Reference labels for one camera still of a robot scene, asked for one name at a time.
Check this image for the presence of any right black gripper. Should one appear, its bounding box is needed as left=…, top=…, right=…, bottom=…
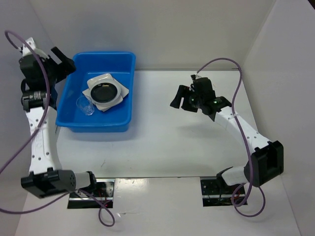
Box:
left=170, top=84, right=204, bottom=112

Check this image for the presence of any square white black-rimmed plate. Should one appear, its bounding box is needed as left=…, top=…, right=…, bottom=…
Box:
left=82, top=83, right=129, bottom=112

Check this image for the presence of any clear plastic cup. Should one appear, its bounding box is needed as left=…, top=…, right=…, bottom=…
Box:
left=76, top=95, right=95, bottom=116

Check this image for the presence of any rectangular white plate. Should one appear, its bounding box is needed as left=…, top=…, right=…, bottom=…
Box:
left=87, top=72, right=125, bottom=110

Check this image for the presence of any round black plate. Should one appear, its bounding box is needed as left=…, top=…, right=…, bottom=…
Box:
left=90, top=83, right=122, bottom=103

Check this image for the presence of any round white bowl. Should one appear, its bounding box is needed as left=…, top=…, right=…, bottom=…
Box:
left=90, top=82, right=124, bottom=104

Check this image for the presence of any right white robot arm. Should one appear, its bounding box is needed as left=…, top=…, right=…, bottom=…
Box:
left=170, top=75, right=284, bottom=193

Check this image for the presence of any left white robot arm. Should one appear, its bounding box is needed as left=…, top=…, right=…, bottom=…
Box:
left=19, top=46, right=98, bottom=199

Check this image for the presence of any blue plastic bin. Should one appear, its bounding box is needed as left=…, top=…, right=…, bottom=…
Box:
left=56, top=51, right=136, bottom=133

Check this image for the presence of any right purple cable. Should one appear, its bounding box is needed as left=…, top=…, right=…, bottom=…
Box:
left=195, top=58, right=266, bottom=217

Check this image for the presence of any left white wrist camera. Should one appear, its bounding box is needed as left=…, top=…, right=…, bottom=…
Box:
left=21, top=37, right=48, bottom=59

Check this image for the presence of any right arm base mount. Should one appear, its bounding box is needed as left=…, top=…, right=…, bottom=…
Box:
left=200, top=177, right=238, bottom=207

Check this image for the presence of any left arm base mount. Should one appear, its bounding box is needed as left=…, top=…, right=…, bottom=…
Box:
left=67, top=178, right=115, bottom=209

